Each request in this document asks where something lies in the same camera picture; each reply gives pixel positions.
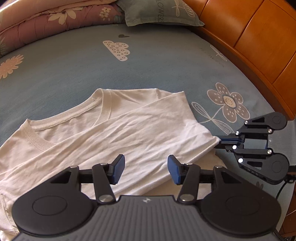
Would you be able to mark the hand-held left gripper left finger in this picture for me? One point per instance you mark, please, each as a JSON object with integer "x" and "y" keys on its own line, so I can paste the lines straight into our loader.
{"x": 118, "y": 169}

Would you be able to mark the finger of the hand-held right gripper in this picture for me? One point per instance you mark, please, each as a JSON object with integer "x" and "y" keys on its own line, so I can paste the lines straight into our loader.
{"x": 231, "y": 139}
{"x": 252, "y": 151}

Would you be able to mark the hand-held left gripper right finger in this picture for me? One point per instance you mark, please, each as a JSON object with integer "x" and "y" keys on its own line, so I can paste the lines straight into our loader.
{"x": 174, "y": 171}

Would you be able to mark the white long-sleeve printed shirt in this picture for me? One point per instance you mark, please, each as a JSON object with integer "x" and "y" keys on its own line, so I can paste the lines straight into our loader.
{"x": 127, "y": 129}

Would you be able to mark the wooden bed headboard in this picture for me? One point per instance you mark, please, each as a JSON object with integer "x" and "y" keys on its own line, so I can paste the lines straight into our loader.
{"x": 254, "y": 34}

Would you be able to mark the blue floral bed sheet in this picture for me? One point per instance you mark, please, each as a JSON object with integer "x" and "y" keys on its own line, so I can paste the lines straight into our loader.
{"x": 69, "y": 69}

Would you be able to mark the teal floral pillow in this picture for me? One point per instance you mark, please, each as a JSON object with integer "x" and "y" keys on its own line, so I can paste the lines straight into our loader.
{"x": 157, "y": 11}

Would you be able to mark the folded pink floral quilt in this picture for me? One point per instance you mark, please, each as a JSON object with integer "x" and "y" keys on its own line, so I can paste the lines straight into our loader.
{"x": 46, "y": 20}

